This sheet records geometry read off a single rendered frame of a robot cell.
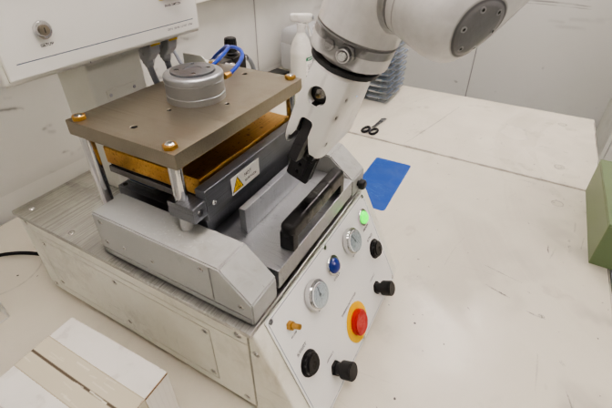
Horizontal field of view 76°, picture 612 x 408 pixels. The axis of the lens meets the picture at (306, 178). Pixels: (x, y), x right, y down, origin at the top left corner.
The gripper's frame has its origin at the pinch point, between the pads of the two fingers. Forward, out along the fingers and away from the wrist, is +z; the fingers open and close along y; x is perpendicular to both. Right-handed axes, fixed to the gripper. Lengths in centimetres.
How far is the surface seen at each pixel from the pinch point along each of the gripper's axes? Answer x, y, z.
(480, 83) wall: -24, 252, 64
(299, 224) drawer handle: -4.1, -6.0, 3.2
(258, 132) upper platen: 8.9, 3.2, 2.2
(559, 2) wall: -35, 251, 2
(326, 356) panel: -16.0, -8.8, 19.4
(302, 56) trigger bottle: 40, 85, 30
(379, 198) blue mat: -10.1, 37.9, 28.1
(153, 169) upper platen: 15.0, -10.2, 5.4
